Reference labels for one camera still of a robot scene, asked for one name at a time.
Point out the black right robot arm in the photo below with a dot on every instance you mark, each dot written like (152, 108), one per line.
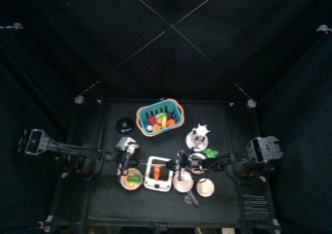
(259, 149)

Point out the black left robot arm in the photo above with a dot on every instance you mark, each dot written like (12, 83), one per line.
(64, 148)

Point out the small orange toy carrot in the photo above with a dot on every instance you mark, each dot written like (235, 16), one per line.
(156, 127)

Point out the white plate with dark rim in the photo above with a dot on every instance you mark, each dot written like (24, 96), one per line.
(197, 170)

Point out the green toy pepper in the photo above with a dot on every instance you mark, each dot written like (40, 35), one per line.
(133, 178)

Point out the yellow toy food piece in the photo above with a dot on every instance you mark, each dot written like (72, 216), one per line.
(131, 184)

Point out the wooden bowl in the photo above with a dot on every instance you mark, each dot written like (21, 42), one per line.
(125, 184)

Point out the green toy lettuce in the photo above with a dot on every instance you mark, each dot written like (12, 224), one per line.
(211, 152)

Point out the white round plate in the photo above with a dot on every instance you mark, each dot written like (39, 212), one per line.
(196, 144)

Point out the white cutting board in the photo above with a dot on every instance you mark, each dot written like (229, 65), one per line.
(149, 183)

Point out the small wooden plate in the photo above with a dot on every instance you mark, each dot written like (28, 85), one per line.
(205, 187)

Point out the white toy egg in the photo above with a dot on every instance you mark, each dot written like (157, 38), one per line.
(149, 127)

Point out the teal basket with orange rim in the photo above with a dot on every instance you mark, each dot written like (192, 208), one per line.
(144, 124)

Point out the black toy ladle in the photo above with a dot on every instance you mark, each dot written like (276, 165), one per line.
(192, 199)

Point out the white star-shaped toy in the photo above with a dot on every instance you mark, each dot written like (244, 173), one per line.
(201, 128)

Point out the orange toy fruit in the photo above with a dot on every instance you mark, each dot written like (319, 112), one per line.
(171, 122)

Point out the yellow toy banana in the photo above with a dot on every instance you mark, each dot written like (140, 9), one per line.
(164, 121)

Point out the red toy tomato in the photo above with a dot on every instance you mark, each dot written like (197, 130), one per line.
(151, 119)

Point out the green toy vegetable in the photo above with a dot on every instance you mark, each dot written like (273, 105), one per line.
(160, 115)

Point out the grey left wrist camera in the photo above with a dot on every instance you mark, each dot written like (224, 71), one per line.
(127, 144)

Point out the metal frame bracket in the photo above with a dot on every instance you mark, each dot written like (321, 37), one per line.
(251, 103)
(79, 99)
(17, 26)
(323, 28)

